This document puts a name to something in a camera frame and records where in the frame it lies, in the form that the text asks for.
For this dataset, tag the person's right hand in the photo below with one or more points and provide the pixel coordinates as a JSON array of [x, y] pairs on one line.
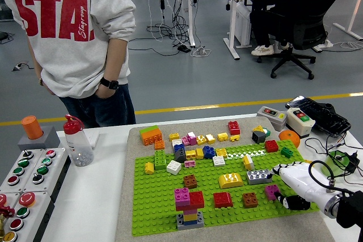
[[46, 89]]

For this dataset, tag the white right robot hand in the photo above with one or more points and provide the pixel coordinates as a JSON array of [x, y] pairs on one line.
[[297, 179]]

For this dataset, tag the person's left hand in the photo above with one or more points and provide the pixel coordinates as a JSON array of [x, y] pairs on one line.
[[103, 91]]

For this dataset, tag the pink square brick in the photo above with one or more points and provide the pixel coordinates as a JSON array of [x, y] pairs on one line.
[[182, 198], [271, 191]]

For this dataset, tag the person's left forearm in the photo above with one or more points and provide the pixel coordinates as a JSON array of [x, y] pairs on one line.
[[116, 57]]

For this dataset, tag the person's right forearm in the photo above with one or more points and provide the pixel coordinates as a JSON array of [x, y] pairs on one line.
[[35, 60]]

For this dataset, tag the long grey brick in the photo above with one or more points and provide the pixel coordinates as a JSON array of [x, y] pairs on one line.
[[256, 176]]

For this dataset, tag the brown square brick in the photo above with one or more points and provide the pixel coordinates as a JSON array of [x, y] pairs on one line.
[[250, 200], [190, 182]]

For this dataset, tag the white and yellow brick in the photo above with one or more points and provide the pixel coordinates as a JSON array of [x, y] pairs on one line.
[[248, 162]]

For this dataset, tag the small green brick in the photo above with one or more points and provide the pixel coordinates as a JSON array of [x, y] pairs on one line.
[[267, 133]]

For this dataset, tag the lime green flat brick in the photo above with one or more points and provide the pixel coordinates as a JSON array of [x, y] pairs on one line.
[[148, 129]]

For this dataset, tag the yellow wedge brick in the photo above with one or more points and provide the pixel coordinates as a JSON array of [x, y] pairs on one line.
[[258, 129]]

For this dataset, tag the large orange brick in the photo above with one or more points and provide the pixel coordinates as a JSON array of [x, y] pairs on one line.
[[151, 137]]

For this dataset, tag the yellow curved brick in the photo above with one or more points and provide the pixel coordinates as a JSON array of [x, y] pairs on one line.
[[231, 181]]

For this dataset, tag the small yellow brick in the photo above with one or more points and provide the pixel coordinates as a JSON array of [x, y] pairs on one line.
[[234, 138]]

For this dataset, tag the small orange brick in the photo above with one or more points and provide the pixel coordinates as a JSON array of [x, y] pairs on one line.
[[159, 145]]

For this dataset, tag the red sloped brick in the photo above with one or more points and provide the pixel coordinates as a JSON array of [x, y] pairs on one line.
[[222, 200]]

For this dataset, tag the white square brick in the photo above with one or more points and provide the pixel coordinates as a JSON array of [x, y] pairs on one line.
[[219, 161], [173, 167]]

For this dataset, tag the tall green brick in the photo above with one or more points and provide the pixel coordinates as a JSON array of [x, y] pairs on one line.
[[160, 159]]

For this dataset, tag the black power brick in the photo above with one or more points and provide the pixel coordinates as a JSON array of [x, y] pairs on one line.
[[183, 49]]

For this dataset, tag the dark grey sloped brick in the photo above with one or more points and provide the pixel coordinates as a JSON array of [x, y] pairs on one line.
[[179, 156]]

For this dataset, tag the pink and white brick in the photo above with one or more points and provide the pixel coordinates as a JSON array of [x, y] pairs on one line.
[[192, 139]]

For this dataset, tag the large red brick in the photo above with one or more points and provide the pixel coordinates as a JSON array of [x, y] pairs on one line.
[[197, 200]]

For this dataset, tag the small pink plate brick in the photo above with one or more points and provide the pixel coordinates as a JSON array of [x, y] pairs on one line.
[[189, 163]]

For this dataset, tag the thin pink brick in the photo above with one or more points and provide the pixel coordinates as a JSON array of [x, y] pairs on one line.
[[190, 211]]

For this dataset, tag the thin yellow brick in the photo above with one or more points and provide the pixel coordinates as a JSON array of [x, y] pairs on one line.
[[190, 216]]

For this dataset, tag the thin blue brick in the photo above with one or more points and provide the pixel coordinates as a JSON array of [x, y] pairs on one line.
[[190, 221]]

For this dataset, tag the green studded baseplate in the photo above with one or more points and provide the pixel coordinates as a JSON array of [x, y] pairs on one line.
[[153, 196]]

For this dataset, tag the grey base brick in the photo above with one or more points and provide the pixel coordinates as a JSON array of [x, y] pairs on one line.
[[190, 227]]

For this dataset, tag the black wristwatch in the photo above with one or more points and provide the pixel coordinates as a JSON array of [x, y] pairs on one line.
[[109, 83]]

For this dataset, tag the green plastic cup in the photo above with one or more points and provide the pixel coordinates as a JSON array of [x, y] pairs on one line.
[[327, 171]]

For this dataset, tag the floor socket box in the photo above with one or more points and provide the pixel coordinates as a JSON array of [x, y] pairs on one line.
[[18, 66]]

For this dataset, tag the person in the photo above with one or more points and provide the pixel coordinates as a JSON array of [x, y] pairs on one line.
[[261, 26], [71, 55]]

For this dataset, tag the orange fruit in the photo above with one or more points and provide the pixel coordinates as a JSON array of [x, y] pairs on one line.
[[289, 138]]

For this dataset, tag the orange cylinder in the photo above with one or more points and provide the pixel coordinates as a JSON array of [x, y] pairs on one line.
[[31, 128]]

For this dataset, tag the grey block holder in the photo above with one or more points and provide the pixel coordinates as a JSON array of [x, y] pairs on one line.
[[49, 140]]

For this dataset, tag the clear bottle red cap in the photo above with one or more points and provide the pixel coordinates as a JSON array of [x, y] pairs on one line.
[[78, 145]]

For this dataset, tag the white push-button box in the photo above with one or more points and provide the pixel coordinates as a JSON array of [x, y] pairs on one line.
[[22, 212], [17, 171], [2, 200], [42, 169]]

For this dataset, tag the clear storage crate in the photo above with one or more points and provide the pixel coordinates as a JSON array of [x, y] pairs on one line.
[[4, 12]]

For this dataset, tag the black hanging adapter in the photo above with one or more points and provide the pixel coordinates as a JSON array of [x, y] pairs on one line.
[[162, 4]]

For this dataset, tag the grey-brown table mat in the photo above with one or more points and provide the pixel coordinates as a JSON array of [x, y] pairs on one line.
[[124, 196]]

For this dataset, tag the brass fitting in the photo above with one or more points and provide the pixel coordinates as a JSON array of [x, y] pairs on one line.
[[1, 225]]

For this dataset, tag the white computer case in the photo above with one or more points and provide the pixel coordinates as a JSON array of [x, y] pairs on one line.
[[241, 23]]

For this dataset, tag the black office chair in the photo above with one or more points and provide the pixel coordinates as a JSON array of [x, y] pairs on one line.
[[312, 4]]

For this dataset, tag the white wall switch plate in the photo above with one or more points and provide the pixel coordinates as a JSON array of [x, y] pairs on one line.
[[93, 137]]

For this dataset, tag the white switch box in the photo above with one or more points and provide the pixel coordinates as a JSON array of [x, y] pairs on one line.
[[300, 127]]

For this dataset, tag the grey switch box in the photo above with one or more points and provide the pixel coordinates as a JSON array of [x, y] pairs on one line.
[[272, 120]]

